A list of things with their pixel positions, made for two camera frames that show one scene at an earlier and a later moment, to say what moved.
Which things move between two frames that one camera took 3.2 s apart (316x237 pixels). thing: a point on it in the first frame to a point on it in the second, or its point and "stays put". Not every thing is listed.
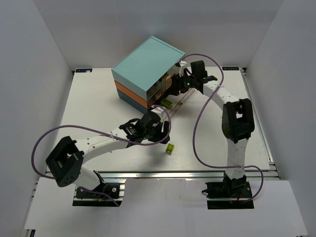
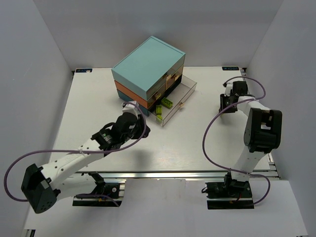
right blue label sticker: [230, 68] stays put
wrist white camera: [183, 64] to [228, 89]
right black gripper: [176, 84] to [224, 104]
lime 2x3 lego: [166, 103] stays put
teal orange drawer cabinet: [144, 77] stays put
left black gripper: [159, 132] to [142, 127]
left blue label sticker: [83, 70] stays put
